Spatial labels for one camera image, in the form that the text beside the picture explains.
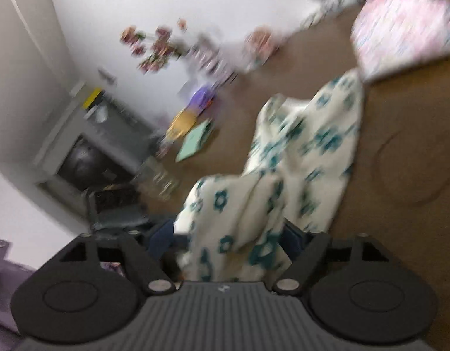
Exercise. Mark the dark open box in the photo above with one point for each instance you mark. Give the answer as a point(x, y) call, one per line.
point(115, 204)

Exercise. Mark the clear plastic snack bag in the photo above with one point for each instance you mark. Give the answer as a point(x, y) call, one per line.
point(259, 44)

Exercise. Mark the pink floral folded garment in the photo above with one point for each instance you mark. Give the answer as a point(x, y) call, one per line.
point(404, 25)

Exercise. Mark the mint green pouch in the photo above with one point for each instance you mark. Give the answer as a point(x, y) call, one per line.
point(193, 142)

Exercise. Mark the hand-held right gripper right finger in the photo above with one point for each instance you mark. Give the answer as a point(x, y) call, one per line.
point(294, 239)

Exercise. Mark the clear container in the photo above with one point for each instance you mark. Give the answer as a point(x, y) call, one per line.
point(155, 179)

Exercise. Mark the dried flowers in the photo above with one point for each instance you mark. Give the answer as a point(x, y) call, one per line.
point(159, 51)

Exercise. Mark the cream green floral pants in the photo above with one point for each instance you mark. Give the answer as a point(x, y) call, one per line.
point(301, 146)

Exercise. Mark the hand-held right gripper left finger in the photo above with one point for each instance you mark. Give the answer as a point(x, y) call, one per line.
point(160, 239)

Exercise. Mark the grey cabinet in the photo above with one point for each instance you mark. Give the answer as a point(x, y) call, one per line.
point(111, 131)

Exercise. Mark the yellow container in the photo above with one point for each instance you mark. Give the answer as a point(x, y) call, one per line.
point(181, 122)

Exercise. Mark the purple tissue pack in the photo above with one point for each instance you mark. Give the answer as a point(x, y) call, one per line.
point(201, 98)

